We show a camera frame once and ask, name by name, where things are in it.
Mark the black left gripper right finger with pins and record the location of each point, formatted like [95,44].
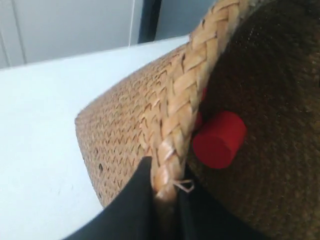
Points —
[201,217]

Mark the large red cylinder lying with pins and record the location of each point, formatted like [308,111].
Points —
[219,139]

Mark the dark vertical door frame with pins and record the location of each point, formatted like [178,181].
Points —
[149,21]

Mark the red cylinder upper left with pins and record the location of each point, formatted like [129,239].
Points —
[203,96]

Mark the brown woven straw basket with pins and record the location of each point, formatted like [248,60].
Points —
[259,59]

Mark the white cabinet with doors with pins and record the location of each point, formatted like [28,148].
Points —
[40,30]

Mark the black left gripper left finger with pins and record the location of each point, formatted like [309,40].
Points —
[129,216]

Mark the red cylinder centre lying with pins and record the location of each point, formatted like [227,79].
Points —
[198,121]

